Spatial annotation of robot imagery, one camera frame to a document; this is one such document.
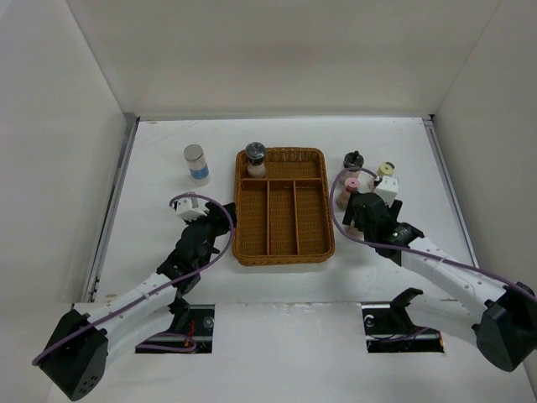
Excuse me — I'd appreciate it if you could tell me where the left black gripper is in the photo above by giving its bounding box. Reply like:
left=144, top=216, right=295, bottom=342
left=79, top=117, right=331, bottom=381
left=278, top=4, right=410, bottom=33
left=184, top=202, right=235, bottom=270

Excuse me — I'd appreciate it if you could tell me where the pink lid spice jar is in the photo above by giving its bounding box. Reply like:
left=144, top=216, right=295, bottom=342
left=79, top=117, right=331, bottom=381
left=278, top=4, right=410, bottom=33
left=336, top=177, right=361, bottom=210

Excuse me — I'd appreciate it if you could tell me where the yellow lid spice jar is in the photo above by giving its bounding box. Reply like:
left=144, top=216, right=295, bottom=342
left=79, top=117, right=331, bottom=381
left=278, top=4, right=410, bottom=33
left=377, top=161, right=395, bottom=177

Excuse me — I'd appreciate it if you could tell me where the shaker with black knob lid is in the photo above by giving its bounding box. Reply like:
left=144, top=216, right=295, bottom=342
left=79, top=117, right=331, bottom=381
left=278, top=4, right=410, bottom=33
left=342, top=150, right=364, bottom=180

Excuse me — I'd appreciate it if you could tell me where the shaker with round glass lid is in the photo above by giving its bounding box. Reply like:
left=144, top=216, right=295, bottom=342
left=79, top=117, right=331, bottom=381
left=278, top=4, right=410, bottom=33
left=245, top=142, right=266, bottom=178

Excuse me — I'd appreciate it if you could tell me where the blue-label jar silver lid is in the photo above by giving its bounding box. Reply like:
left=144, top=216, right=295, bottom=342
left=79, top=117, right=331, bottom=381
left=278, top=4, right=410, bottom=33
left=184, top=144, right=210, bottom=186

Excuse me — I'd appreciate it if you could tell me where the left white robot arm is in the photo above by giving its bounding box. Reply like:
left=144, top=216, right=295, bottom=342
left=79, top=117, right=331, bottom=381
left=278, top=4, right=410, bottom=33
left=32, top=194, right=237, bottom=401

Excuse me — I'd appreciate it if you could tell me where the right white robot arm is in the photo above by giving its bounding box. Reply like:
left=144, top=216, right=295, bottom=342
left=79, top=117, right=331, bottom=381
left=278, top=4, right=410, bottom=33
left=343, top=193, right=536, bottom=372

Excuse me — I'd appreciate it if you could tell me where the brown wicker divided tray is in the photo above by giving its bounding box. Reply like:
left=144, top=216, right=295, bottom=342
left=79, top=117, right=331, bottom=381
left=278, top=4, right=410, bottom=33
left=232, top=147, right=335, bottom=266

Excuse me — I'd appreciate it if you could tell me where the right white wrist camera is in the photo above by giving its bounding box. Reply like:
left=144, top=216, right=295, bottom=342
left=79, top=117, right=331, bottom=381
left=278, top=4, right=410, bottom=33
left=373, top=175, right=399, bottom=207

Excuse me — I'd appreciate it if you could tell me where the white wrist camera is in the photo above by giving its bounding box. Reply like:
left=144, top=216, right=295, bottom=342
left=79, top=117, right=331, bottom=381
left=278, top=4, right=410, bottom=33
left=169, top=193, right=206, bottom=222
left=373, top=175, right=399, bottom=207

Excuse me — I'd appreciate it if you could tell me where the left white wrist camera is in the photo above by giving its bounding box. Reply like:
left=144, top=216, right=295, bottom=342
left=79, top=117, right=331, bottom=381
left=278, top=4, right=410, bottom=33
left=169, top=193, right=206, bottom=222

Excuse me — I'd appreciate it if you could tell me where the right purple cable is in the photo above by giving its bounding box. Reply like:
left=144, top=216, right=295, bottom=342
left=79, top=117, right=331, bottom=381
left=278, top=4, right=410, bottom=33
left=329, top=167, right=537, bottom=299

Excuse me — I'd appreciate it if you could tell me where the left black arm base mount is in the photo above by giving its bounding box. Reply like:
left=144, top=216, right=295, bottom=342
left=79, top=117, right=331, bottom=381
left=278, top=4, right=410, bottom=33
left=168, top=297, right=190, bottom=334

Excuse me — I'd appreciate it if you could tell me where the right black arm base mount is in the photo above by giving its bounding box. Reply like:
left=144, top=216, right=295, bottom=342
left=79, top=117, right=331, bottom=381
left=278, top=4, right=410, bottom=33
left=389, top=287, right=424, bottom=335

